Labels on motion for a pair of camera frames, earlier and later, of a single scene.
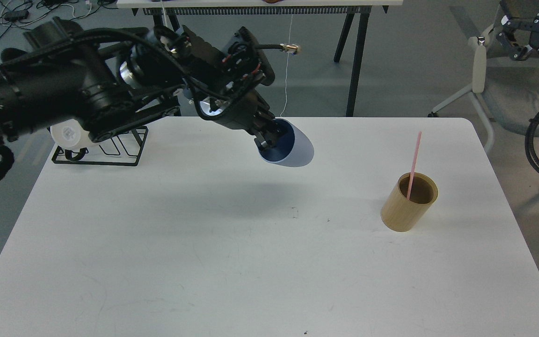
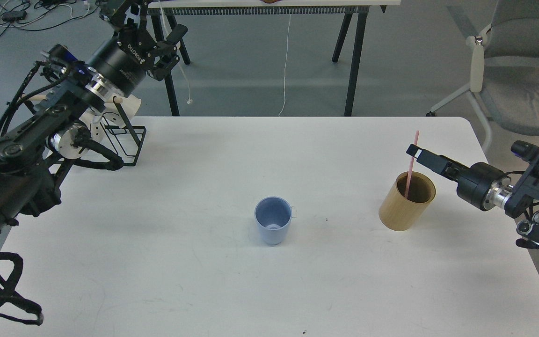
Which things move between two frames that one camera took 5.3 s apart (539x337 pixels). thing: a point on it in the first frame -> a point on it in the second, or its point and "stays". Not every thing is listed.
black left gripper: x=243 y=110 -> x=123 y=63
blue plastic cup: x=293 y=149 -> x=273 y=215
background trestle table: x=166 y=13 stays
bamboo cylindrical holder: x=399 y=214 stays
